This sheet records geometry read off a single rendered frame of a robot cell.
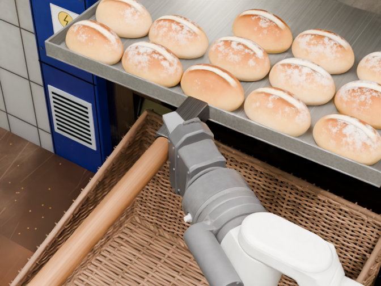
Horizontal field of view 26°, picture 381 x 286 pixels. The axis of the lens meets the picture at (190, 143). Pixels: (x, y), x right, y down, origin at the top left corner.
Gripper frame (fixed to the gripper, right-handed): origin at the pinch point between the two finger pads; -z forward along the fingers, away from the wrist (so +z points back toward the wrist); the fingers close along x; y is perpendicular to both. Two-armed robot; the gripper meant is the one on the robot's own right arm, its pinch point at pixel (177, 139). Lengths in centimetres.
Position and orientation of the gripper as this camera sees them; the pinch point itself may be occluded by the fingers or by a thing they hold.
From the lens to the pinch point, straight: 112.7
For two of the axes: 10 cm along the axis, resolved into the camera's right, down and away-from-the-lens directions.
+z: 4.2, 6.4, -6.5
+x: 0.0, -7.1, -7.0
